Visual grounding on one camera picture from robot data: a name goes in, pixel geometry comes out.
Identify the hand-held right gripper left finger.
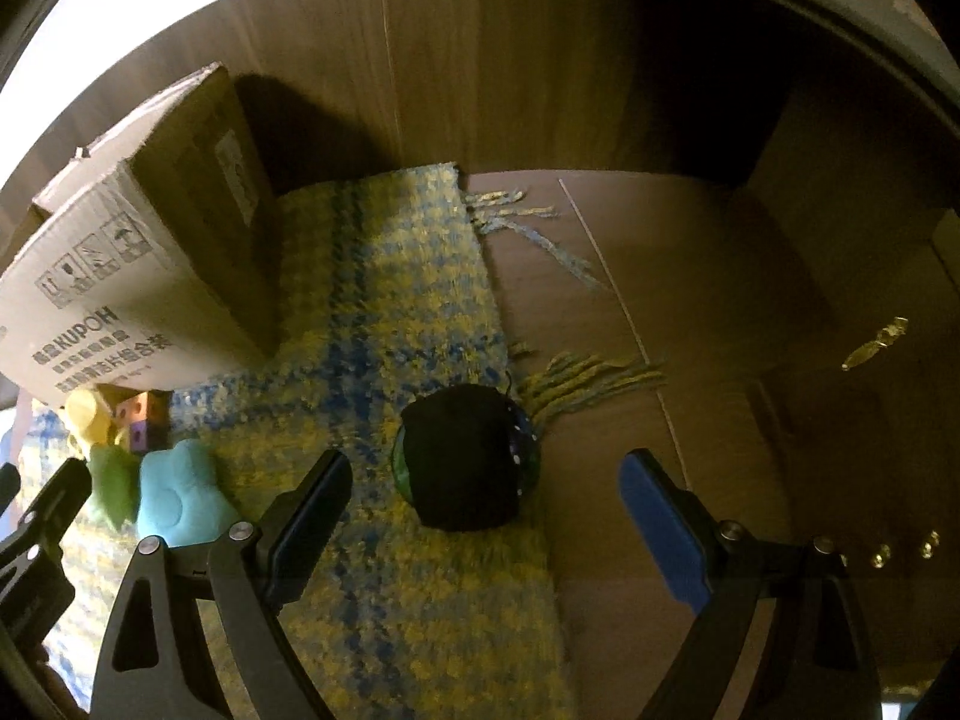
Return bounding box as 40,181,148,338
90,450,353,720

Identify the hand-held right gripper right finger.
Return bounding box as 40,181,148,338
616,448,882,720

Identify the green plush toy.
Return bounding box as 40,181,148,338
88,444,142,527

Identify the yellow plush toy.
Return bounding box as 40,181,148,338
64,384,128,451

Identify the orange purple toy block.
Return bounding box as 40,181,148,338
112,390,172,455

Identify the light blue plush toy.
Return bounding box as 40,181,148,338
137,439,242,547

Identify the black round plush toy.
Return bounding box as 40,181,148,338
391,384,542,533

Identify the printed cardboard box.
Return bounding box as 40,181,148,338
0,62,284,410

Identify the yellow blue plaid fringed mat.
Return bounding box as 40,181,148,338
30,161,668,720

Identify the dark wooden drawer cabinet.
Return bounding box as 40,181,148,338
727,75,960,698

